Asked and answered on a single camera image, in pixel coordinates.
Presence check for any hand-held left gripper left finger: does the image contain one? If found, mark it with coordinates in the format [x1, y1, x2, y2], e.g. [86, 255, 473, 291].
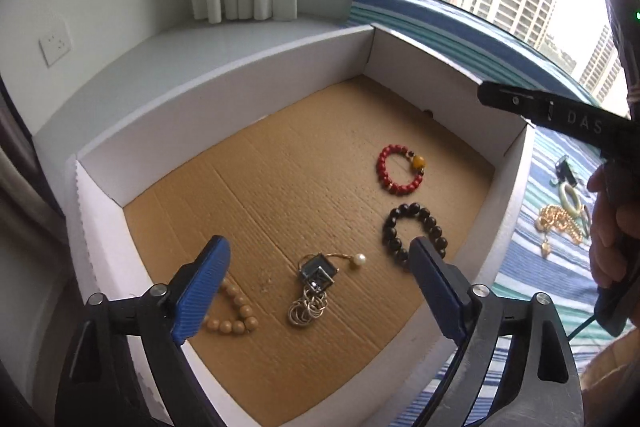
[54, 235, 232, 427]

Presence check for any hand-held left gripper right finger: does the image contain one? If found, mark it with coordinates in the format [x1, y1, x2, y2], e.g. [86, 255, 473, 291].
[407, 236, 586, 427]

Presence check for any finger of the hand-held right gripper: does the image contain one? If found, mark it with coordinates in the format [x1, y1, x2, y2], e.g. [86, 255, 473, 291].
[477, 81, 552, 128]

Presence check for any pale green jade bangle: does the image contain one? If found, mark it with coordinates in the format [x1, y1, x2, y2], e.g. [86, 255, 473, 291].
[559, 184, 593, 228]

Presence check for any gold chain necklace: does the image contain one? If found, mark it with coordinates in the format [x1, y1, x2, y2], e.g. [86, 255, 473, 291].
[535, 203, 588, 258]

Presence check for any white cardboard box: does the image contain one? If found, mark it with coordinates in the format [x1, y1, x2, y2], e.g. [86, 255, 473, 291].
[65, 23, 536, 427]

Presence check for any small black jewelry piece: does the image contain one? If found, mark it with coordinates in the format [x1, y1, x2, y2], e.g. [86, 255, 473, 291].
[554, 155, 577, 186]

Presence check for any person's right hand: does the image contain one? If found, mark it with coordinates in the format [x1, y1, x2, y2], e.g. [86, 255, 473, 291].
[587, 167, 640, 289]

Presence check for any striped blue green blanket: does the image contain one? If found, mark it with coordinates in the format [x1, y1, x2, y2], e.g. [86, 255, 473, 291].
[345, 0, 640, 427]

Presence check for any tan wooden bead bracelet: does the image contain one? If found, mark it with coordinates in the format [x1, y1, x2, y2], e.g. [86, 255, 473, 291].
[202, 276, 260, 335]

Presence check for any black bead bracelet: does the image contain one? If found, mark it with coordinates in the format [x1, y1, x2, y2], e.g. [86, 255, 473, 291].
[382, 203, 448, 265]

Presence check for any gold wire pearl ring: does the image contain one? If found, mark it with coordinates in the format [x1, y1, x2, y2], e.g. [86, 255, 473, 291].
[327, 251, 368, 268]

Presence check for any red bead bracelet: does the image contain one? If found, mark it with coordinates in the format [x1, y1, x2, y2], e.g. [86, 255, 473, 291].
[376, 145, 430, 196]

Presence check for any green cable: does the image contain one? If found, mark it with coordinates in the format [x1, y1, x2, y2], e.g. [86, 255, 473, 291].
[567, 314, 601, 341]

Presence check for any white wall socket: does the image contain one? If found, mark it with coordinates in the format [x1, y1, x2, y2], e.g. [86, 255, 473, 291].
[40, 19, 71, 68]

